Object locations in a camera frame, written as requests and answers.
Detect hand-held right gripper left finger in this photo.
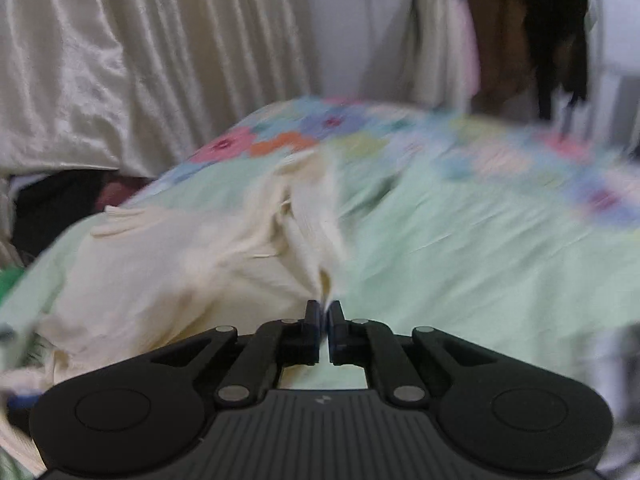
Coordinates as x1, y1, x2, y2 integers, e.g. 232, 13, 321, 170
131, 300, 321, 408

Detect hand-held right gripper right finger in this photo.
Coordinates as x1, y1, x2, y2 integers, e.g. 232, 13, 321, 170
327, 300, 506, 408

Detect cream garment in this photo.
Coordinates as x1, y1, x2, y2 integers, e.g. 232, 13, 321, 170
0, 147, 351, 476

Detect dark clothes pile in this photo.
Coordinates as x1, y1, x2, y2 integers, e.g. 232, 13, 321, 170
10, 169, 153, 261

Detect green floral bed sheet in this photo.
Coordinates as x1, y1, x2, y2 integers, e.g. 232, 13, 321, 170
0, 96, 640, 480

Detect pale hanging garment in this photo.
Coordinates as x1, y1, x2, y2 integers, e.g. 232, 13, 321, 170
400, 0, 481, 111

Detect brown hanging garment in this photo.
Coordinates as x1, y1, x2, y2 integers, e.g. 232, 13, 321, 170
462, 0, 538, 111

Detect cream satin curtain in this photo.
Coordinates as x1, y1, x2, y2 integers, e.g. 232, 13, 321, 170
0, 0, 326, 179

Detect black hanging garment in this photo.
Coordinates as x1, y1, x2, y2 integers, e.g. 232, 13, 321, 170
477, 0, 591, 121

